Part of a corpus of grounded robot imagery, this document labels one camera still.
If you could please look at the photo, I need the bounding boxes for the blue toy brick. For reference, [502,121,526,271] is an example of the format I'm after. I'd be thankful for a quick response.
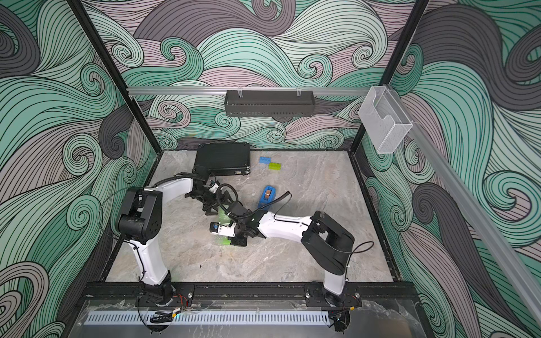
[259,156,272,165]

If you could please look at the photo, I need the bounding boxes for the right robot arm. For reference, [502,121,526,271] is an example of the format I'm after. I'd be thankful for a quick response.
[225,201,355,297]

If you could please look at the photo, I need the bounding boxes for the clear acrylic wall bin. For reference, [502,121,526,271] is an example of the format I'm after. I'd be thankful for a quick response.
[359,86,413,154]

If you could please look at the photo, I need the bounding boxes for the aluminium back rail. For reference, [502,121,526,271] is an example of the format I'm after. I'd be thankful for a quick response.
[127,86,370,97]

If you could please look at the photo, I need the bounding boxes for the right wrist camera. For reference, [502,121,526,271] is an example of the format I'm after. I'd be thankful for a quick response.
[209,223,235,237]

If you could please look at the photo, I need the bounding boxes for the white slotted cable duct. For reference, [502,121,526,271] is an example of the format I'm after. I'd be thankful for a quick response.
[83,311,331,326]

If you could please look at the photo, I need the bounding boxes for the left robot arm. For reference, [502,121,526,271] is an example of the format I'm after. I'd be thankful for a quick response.
[116,169,219,305]

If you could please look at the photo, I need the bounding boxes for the black wall-mounted tray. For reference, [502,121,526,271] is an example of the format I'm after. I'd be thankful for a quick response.
[224,91,316,118]

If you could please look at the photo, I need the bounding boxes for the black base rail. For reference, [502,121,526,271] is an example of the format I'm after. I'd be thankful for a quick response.
[83,282,418,301]

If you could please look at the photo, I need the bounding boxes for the green plastic wine glass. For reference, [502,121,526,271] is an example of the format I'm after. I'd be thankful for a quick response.
[218,215,236,245]

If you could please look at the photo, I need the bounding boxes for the aluminium right side rail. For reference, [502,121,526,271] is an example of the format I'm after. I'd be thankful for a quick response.
[390,90,540,323]

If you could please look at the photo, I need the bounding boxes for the clear bubble wrap sheet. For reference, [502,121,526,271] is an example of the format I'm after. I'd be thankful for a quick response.
[210,208,236,246]

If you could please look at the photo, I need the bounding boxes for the black carrying case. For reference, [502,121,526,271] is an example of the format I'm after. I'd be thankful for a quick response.
[192,142,251,176]

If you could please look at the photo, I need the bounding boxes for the blue tape dispenser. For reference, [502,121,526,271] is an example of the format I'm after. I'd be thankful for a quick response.
[258,185,276,210]

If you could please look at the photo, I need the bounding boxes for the aluminium rail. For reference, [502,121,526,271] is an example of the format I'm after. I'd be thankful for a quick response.
[390,90,540,323]
[127,86,370,97]

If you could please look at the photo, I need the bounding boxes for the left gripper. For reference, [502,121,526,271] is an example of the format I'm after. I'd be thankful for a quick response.
[190,189,235,215]

